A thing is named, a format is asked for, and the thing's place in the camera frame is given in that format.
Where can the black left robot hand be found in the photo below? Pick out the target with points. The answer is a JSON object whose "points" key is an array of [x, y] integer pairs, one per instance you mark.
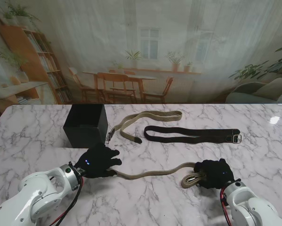
{"points": [[98, 162]]}

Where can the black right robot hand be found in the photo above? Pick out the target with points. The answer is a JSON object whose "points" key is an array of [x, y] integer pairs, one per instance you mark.
{"points": [[216, 174]]}

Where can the beige woven belt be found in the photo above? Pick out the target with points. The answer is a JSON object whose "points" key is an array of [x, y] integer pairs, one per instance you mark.
{"points": [[155, 173], [155, 114]]}

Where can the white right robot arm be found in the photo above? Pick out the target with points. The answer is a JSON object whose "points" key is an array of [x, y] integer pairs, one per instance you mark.
{"points": [[251, 204]]}

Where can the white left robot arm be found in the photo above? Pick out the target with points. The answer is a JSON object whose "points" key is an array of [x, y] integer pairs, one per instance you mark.
{"points": [[34, 200]]}

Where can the black belt storage box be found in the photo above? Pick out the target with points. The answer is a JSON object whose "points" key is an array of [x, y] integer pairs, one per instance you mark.
{"points": [[84, 131]]}

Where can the black belt with silver buckle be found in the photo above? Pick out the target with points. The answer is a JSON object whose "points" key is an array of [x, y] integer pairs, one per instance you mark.
{"points": [[190, 136]]}

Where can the printed room scene backdrop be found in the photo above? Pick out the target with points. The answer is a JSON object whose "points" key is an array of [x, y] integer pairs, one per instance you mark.
{"points": [[140, 47]]}

